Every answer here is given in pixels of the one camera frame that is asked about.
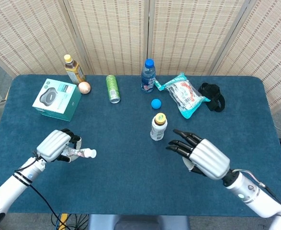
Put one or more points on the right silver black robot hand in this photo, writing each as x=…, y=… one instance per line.
x=209, y=158

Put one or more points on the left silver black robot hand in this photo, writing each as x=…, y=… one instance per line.
x=51, y=145

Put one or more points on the white squeeze tube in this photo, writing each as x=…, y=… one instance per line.
x=84, y=153

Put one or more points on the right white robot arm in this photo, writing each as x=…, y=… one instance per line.
x=252, y=194

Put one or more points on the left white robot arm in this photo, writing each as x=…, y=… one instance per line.
x=13, y=187

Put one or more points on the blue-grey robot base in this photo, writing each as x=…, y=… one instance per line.
x=140, y=222

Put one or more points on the white yellow-capped drink bottle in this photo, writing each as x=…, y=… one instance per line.
x=158, y=129

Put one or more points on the teal product box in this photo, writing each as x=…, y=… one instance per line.
x=56, y=100

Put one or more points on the onion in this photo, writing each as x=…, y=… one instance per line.
x=84, y=88

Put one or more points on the teal-edged snack bag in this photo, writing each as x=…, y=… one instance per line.
x=185, y=95

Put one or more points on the blue ball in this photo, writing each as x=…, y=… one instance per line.
x=156, y=104

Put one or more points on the yellow-capped tea bottle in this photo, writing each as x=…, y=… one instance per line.
x=74, y=72

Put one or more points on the blue felt table mat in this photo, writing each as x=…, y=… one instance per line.
x=130, y=172

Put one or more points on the green drink can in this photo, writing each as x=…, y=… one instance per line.
x=113, y=88

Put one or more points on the blue-capped water bottle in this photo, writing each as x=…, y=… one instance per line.
x=148, y=79

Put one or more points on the bamboo folding screen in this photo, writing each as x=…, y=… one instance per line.
x=118, y=36

